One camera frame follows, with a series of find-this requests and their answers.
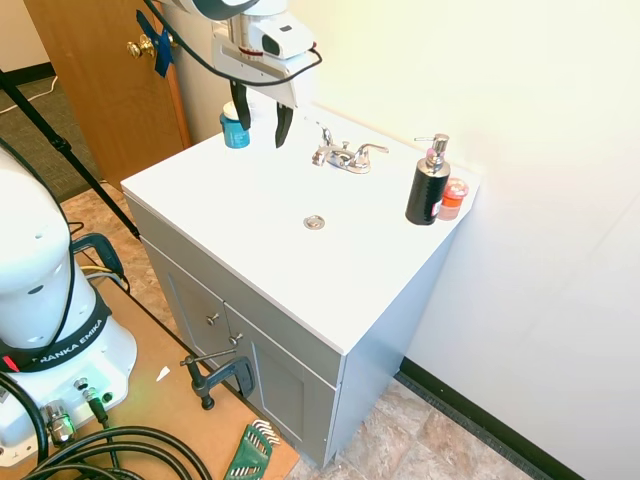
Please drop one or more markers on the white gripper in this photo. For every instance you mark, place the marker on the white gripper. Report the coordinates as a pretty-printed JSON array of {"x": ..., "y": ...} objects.
[{"x": 250, "y": 62}]

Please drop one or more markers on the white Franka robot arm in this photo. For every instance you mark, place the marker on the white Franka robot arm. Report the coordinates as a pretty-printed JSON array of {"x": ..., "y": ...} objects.
[{"x": 30, "y": 280}]

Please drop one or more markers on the blue jar white lid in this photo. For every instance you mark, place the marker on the blue jar white lid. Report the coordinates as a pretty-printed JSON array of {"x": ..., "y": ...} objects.
[{"x": 235, "y": 128}]

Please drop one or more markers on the white sink countertop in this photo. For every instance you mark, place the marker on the white sink countertop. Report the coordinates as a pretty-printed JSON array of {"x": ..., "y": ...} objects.
[{"x": 300, "y": 220}]

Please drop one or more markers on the chrome sink drain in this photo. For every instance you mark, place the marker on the chrome sink drain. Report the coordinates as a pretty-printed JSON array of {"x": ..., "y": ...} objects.
[{"x": 314, "y": 222}]

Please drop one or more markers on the blue tape strip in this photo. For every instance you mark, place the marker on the blue tape strip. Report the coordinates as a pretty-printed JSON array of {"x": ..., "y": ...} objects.
[{"x": 160, "y": 45}]

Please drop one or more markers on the brass door knob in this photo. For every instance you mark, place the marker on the brass door knob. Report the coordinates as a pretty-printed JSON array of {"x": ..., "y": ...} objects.
[{"x": 140, "y": 47}]

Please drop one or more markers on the wooden door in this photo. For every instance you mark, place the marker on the wooden door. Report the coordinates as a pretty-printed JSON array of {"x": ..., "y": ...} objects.
[{"x": 110, "y": 80}]

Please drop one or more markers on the black soap dispenser bottle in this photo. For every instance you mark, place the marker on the black soap dispenser bottle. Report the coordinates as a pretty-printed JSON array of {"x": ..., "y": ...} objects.
[{"x": 426, "y": 186}]

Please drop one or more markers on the black tripod leg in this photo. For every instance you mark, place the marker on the black tripod leg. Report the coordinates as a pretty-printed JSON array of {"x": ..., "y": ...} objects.
[{"x": 65, "y": 150}]

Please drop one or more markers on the small orange jar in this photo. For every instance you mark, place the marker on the small orange jar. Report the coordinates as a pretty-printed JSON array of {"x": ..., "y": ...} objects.
[{"x": 452, "y": 197}]

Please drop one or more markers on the metal cabinet knob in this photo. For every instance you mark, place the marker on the metal cabinet knob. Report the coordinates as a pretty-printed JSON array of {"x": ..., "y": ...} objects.
[
  {"x": 235, "y": 338},
  {"x": 214, "y": 318}
]

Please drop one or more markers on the blue C-clamp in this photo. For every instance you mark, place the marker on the blue C-clamp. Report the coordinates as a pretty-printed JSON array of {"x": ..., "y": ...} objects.
[{"x": 102, "y": 252}]

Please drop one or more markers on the grey cabinet door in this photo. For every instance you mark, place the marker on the grey cabinet door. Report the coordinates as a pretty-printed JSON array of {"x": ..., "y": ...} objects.
[
  {"x": 280, "y": 395},
  {"x": 200, "y": 320}
]

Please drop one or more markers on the grey vanity cabinet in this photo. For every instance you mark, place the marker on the grey vanity cabinet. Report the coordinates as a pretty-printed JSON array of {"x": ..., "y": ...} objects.
[{"x": 280, "y": 345}]

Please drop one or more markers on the black C-clamp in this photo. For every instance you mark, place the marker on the black C-clamp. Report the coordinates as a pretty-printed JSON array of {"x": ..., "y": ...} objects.
[{"x": 220, "y": 377}]

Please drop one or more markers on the wooden base board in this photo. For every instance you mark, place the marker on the wooden base board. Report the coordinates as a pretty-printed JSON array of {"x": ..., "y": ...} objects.
[{"x": 175, "y": 380}]

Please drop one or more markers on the green hex key set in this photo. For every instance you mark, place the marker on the green hex key set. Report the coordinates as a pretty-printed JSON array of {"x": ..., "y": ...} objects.
[{"x": 250, "y": 452}]

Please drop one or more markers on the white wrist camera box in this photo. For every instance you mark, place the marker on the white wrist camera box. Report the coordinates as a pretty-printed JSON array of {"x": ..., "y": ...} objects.
[{"x": 280, "y": 40}]

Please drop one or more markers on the black wall baseboard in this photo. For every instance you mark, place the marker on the black wall baseboard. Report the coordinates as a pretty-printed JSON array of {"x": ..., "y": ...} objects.
[{"x": 495, "y": 430}]

